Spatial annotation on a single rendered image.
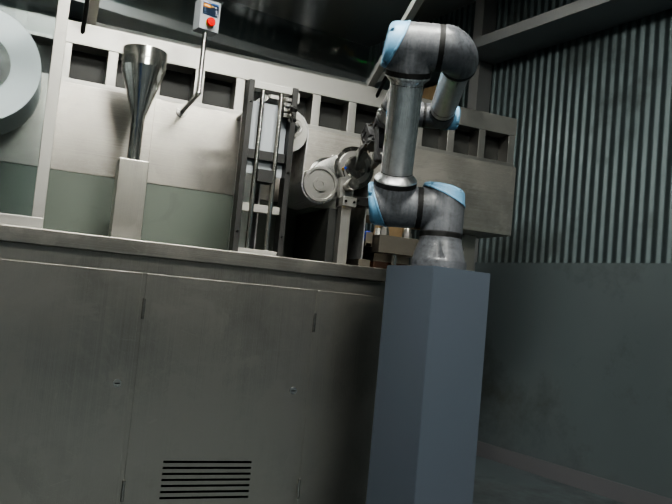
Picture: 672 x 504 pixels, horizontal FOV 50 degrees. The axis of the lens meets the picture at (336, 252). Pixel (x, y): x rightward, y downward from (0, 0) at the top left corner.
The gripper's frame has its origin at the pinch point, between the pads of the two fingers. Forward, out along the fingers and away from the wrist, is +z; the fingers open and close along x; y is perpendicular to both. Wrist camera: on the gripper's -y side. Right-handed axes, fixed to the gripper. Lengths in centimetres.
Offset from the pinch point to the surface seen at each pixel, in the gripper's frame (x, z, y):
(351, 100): -8, 7, 50
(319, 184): 14.0, 7.5, -2.3
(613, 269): -158, 49, 18
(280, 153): 31.8, -4.1, -4.2
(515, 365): -147, 126, 14
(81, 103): 91, 19, 34
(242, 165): 44.4, -2.6, -11.2
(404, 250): -18.1, 16.6, -19.3
